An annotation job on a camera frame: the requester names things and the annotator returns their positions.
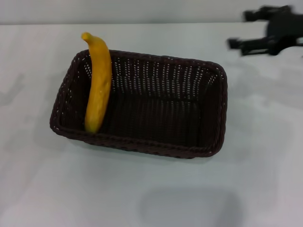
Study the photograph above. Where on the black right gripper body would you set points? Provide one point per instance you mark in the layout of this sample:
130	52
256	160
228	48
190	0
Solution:
284	28

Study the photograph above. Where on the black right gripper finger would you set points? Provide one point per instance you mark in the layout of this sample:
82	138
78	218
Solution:
259	13
254	46

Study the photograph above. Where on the dark brown woven basket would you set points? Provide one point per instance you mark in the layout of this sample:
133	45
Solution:
154	123

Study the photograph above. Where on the yellow banana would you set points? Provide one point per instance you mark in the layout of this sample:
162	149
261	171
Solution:
99	94

